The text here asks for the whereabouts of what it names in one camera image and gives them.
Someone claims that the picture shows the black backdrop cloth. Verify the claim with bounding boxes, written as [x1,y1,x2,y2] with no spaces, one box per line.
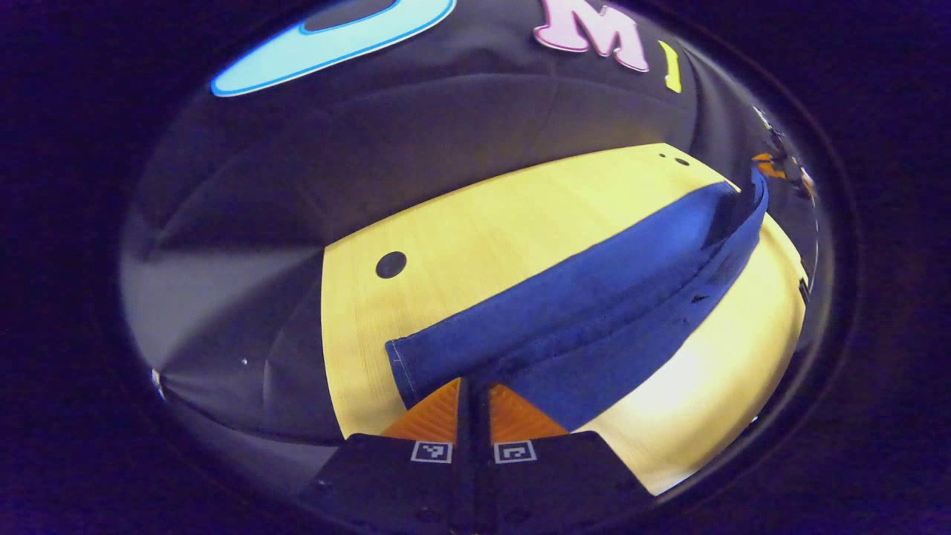
[119,0,822,447]

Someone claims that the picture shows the blue denim jeans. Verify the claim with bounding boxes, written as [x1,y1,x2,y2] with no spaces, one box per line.
[385,160,770,433]

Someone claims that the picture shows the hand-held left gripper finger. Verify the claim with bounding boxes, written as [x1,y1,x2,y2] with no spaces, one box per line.
[475,383,655,535]
[297,377,477,535]

